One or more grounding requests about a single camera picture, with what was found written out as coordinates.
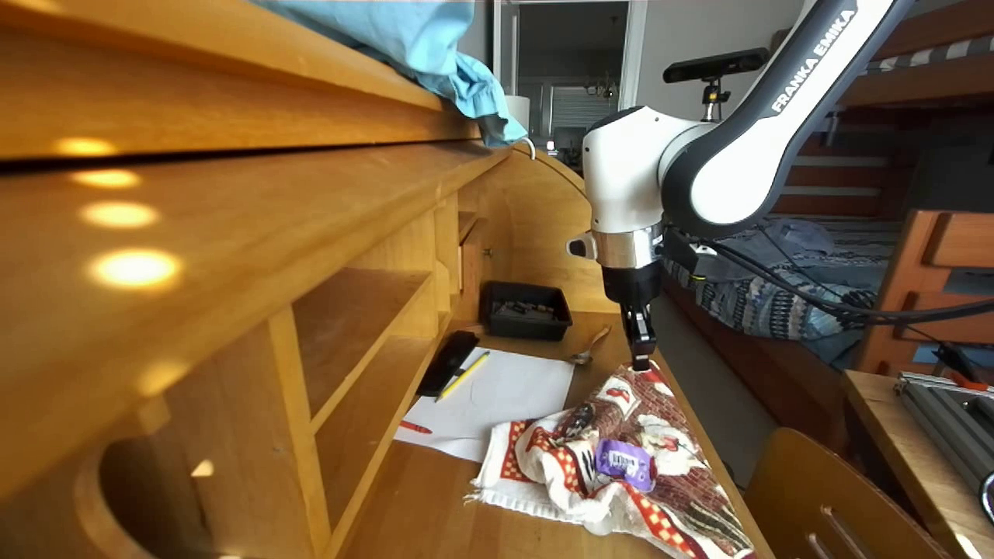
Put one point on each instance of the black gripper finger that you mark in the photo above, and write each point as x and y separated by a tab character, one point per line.
630	334
648	344

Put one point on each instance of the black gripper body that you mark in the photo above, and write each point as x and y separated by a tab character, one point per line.
630	282

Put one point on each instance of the purple candy wrapper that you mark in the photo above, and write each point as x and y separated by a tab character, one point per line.
625	464

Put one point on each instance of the red white patterned cloth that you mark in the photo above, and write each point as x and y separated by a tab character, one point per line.
623	513

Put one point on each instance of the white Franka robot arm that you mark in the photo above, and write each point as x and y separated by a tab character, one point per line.
746	134

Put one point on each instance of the black plastic tray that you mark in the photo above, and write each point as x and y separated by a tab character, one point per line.
527	310

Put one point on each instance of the striped blue blanket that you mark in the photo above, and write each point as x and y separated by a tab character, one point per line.
766	295

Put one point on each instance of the white paper sheet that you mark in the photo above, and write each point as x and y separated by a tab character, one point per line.
499	399

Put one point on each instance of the yellow pencil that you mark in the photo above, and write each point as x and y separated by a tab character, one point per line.
465	375

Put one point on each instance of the red pen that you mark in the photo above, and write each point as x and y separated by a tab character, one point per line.
417	427

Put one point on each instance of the wooden spindle chair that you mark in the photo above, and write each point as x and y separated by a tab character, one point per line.
827	499

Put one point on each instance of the wooden side table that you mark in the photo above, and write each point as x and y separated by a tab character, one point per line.
912	446

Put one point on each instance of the blue crumpled garment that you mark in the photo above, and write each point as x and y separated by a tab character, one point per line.
414	42

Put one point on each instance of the wooden roll-top desk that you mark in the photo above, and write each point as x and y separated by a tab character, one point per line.
205	259

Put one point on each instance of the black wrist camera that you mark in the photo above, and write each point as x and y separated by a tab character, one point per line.
684	259

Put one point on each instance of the black stereo camera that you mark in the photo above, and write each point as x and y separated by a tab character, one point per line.
716	63

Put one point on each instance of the white door frame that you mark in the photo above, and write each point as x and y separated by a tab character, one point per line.
505	42

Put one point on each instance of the orange wooden bed frame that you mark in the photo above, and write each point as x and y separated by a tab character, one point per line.
934	268

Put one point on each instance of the aluminium rail stack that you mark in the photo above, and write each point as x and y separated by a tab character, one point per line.
951	424

